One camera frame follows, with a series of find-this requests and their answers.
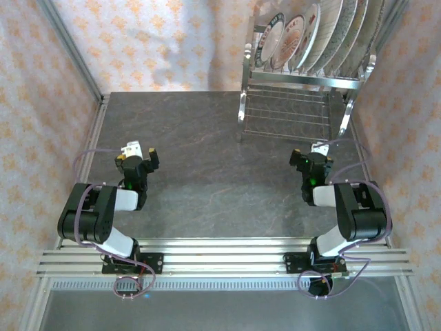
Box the aluminium frame post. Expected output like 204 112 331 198
373 0 411 52
36 0 106 103

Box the blue speckled plate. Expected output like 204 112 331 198
323 0 358 76

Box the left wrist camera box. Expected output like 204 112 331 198
120 139 142 159

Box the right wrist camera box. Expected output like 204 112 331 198
309 141 330 158

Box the steel dish rack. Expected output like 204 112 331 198
236 23 378 146

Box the white plate with grey lines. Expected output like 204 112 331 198
306 0 345 75

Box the grey metal panel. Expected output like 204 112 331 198
37 289 411 331

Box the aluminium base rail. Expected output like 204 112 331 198
36 237 413 277

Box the slotted grey cable duct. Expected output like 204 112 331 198
48 278 400 291

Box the aluminium table side rail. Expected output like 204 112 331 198
54 94 111 249

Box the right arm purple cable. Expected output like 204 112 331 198
298 139 393 299

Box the beige speckled plate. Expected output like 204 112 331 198
339 0 370 77

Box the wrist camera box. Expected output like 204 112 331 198
309 141 330 158
120 139 142 159

